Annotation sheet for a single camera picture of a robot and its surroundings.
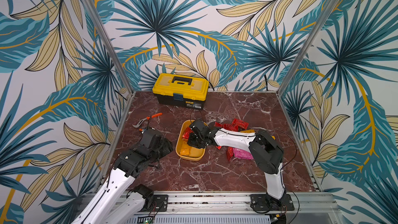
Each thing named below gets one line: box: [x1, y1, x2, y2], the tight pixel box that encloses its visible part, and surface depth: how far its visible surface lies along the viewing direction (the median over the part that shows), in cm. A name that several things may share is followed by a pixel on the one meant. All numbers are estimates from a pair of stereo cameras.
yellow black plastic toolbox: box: [152, 72, 210, 110], surface depth 102 cm
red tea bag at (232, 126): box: [214, 121, 239, 132], surface depth 100 cm
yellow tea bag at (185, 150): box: [180, 144, 190, 156], surface depth 88 cm
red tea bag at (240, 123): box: [232, 118, 250, 131], surface depth 102 cm
